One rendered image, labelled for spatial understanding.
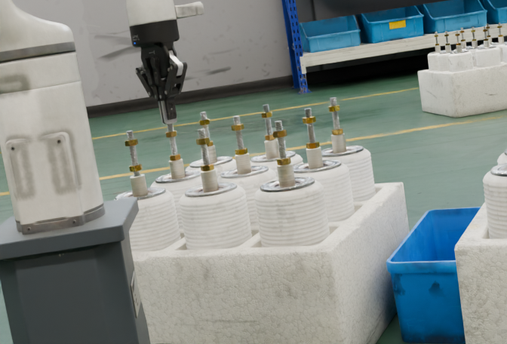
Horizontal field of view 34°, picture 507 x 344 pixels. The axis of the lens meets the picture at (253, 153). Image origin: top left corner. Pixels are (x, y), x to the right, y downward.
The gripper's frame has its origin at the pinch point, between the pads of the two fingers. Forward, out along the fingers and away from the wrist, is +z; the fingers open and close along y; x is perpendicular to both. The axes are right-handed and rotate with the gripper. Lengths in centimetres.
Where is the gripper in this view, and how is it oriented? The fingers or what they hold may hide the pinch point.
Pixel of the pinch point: (167, 112)
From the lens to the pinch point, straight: 134.0
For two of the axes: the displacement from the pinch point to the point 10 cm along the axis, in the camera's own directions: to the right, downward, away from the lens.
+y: 5.9, 0.3, -8.1
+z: 1.5, 9.8, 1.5
